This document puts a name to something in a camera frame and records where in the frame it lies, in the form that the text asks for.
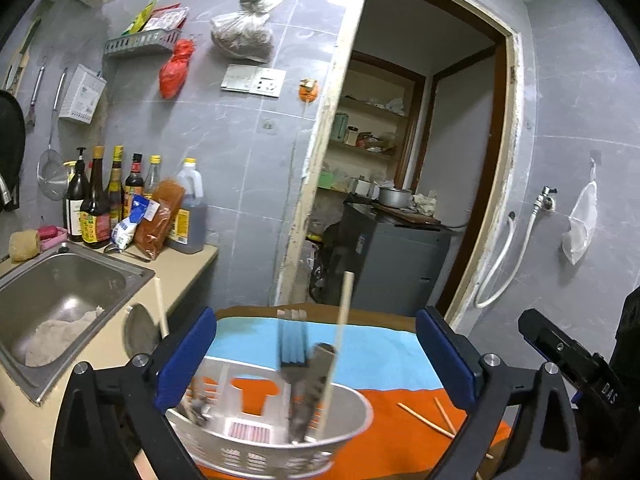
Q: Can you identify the hanging clear plastic bag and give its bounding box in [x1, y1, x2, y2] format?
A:
[560, 157, 600, 266]

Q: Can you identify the white hanging box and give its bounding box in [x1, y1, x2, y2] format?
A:
[58, 63, 107, 125]

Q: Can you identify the metal mesh strainer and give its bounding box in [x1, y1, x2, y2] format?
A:
[37, 67, 69, 202]

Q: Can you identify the tall bottle yellow cap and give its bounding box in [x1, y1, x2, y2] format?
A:
[106, 145, 126, 231]

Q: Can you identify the pink soap dish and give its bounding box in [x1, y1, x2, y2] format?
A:
[37, 225, 69, 252]

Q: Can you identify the wooden shelf unit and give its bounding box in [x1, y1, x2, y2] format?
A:
[317, 52, 428, 198]

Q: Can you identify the red plastic bag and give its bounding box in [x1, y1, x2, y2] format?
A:
[159, 37, 197, 101]

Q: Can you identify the white wall switch panel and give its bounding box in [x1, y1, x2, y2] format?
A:
[221, 63, 287, 97]

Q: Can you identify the blue cloth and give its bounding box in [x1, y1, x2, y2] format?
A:
[209, 316, 447, 394]

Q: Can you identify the white hose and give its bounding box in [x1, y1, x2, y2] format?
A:
[472, 211, 517, 310]

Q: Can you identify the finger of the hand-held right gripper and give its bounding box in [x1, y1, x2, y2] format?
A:
[517, 308, 601, 386]

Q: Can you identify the dark grey cabinet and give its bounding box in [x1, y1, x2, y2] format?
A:
[322, 199, 452, 313]

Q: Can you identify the large dark vinegar jug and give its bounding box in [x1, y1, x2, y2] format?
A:
[166, 157, 208, 254]

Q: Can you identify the yellow sponge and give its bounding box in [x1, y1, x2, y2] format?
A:
[8, 229, 42, 263]

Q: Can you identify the hanging wooden-handled knife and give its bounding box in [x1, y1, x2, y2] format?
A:
[2, 15, 43, 96]

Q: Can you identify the red chili powder bag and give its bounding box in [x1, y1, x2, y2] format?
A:
[134, 177, 187, 261]

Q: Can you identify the small knotted plastic bag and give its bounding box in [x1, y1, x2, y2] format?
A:
[239, 0, 283, 15]

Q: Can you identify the black frying pan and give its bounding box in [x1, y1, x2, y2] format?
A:
[0, 89, 27, 213]

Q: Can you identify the grey rag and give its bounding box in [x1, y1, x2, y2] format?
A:
[22, 305, 106, 368]

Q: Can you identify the clear bag of dried goods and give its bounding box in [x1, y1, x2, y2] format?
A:
[210, 10, 275, 61]

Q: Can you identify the dark bottle red cap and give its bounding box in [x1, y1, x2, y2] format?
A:
[123, 152, 146, 219]

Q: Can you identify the wooden chopstick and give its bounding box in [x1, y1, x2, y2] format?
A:
[433, 397, 459, 436]
[319, 271, 356, 442]
[397, 402, 457, 439]
[153, 278, 171, 337]

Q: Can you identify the stainless steel sink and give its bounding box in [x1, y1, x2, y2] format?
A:
[0, 239, 157, 407]

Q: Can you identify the grey wall rack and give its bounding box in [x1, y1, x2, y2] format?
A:
[103, 27, 182, 58]

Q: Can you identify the hanging metal spatula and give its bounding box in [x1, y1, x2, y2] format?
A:
[26, 56, 47, 129]

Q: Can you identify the clear bottle yellow cap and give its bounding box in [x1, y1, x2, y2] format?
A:
[143, 155, 164, 201]

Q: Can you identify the yellow green snack packet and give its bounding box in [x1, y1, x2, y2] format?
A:
[121, 0, 162, 37]

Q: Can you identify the blue white seasoning bag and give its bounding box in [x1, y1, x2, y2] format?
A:
[109, 194, 152, 252]

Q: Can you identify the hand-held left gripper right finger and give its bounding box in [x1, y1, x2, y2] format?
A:
[416, 305, 583, 480]

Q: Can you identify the beige kitchen counter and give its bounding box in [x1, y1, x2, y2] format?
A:
[0, 237, 221, 480]

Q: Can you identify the red white seasoning packet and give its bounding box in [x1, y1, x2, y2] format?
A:
[146, 4, 191, 32]

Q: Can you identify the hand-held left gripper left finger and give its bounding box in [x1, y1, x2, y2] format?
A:
[50, 306, 218, 480]

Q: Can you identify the metal water valve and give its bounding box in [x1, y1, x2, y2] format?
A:
[531, 185, 559, 213]

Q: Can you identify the orange wall plug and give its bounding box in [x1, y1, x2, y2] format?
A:
[298, 78, 321, 105]

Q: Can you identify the beige door frame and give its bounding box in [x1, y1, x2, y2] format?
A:
[274, 0, 527, 332]

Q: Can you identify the metal cooking pot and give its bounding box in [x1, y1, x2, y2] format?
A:
[377, 185, 415, 209]

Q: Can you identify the white plastic utensil basket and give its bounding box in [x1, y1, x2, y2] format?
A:
[164, 354, 375, 480]

